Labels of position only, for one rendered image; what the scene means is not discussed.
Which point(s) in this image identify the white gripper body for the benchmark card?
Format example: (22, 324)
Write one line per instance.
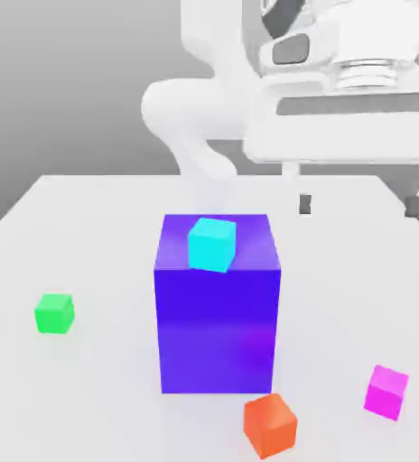
(339, 137)

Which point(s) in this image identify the small magenta cube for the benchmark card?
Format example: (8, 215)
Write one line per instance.
(384, 397)

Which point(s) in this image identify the small green cube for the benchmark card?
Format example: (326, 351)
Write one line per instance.
(53, 316)

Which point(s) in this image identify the large purple box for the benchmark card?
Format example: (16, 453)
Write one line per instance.
(216, 332)

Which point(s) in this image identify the small cyan cube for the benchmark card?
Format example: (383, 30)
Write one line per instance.
(211, 249)

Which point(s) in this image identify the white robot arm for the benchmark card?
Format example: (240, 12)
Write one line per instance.
(198, 108)

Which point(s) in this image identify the small orange cube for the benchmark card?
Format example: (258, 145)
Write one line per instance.
(269, 427)

